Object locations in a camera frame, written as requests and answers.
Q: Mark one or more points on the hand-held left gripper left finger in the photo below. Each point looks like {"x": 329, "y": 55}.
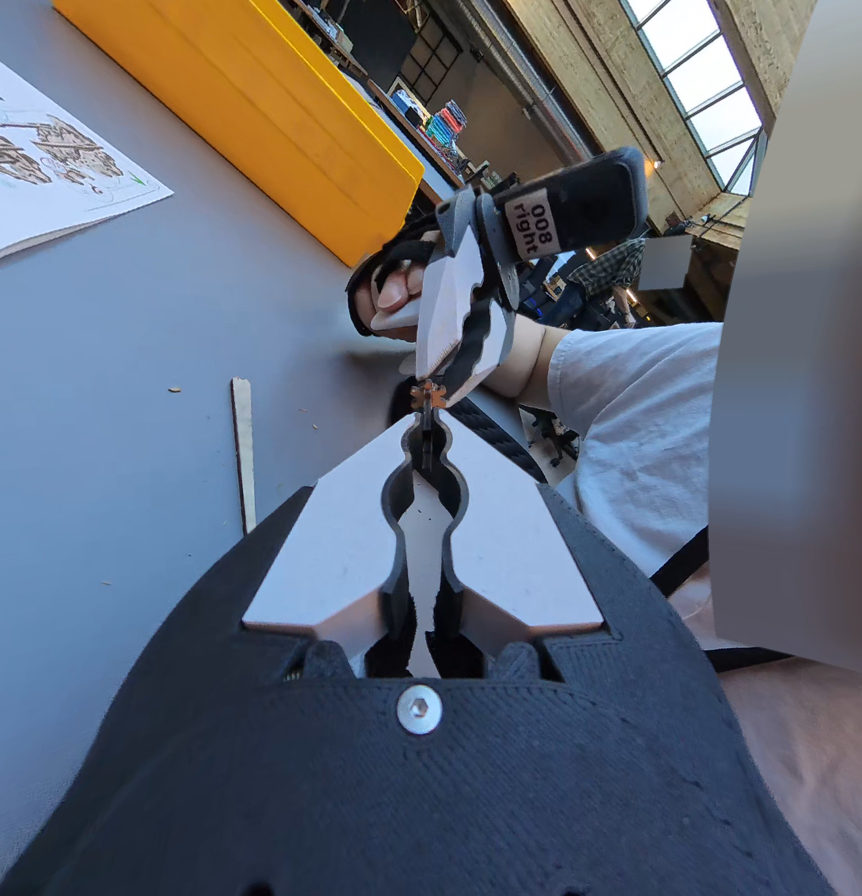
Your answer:
{"x": 319, "y": 560}

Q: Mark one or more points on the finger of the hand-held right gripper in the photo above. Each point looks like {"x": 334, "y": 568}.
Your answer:
{"x": 445, "y": 308}
{"x": 499, "y": 336}

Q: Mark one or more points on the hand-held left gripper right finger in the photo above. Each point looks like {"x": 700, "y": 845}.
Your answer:
{"x": 522, "y": 560}

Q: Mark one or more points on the small wooden model part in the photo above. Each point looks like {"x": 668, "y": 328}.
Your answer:
{"x": 429, "y": 395}

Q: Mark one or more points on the person's right hand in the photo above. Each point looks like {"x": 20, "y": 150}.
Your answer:
{"x": 399, "y": 287}

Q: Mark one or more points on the black quilted wrist rest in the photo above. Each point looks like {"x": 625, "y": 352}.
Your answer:
{"x": 501, "y": 441}

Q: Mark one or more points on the thin wooden stick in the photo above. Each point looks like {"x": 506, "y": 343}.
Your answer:
{"x": 242, "y": 448}

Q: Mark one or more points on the stack of colourful items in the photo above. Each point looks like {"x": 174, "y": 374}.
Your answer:
{"x": 446, "y": 122}

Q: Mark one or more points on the person's white shirt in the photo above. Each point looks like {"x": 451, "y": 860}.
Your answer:
{"x": 634, "y": 420}

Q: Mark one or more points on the skylight window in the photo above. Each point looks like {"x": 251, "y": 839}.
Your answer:
{"x": 704, "y": 77}

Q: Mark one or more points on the yellow plastic bin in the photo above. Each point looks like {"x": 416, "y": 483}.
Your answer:
{"x": 263, "y": 105}

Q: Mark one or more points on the model instruction booklet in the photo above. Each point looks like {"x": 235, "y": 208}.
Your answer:
{"x": 39, "y": 154}

